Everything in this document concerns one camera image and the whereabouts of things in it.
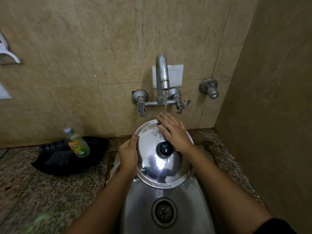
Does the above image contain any chrome wall valve knob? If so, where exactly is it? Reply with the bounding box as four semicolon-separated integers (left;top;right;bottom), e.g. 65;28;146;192
198;78;220;100

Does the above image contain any clear dish soap bottle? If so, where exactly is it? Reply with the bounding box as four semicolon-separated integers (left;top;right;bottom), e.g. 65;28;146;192
64;127;91;158

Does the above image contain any person's left forearm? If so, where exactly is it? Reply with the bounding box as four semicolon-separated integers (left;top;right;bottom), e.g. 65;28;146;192
65;166;137;234

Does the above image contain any person's right hand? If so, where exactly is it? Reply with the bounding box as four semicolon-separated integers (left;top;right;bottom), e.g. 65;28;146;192
156;112;195;154

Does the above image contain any stainless steel sink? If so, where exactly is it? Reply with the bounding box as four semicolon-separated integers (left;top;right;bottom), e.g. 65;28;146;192
105;144;215;234

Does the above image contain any black plastic tray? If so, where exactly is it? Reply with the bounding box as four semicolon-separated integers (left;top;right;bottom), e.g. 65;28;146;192
31;136;110;176

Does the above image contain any dark scrub pad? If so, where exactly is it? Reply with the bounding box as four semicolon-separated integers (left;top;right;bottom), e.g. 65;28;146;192
44;150;74;169

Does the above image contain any steel pot lid black knob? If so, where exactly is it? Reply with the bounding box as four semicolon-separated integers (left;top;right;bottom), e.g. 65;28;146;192
135;119;195;189

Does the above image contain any white wall switch plate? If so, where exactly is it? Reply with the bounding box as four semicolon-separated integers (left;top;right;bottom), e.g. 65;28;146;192
152;64;184;89

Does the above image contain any chrome wall faucet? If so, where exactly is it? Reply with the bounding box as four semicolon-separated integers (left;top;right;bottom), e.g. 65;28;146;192
131;53;191;118

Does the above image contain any white wall holder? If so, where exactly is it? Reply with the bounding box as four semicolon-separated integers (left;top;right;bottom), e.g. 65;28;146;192
0;31;21;65

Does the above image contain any black sleeve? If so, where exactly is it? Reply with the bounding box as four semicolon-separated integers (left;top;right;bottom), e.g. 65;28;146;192
254;218;297;234

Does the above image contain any person's right forearm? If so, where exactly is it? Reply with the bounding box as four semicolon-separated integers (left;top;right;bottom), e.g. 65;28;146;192
179;145;274;234

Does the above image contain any metal sink drain strainer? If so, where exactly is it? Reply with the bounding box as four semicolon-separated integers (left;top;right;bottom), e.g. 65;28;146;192
151;196;178;228

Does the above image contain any person's left hand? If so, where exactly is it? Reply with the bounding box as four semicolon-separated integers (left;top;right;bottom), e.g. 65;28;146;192
118;133;140;173

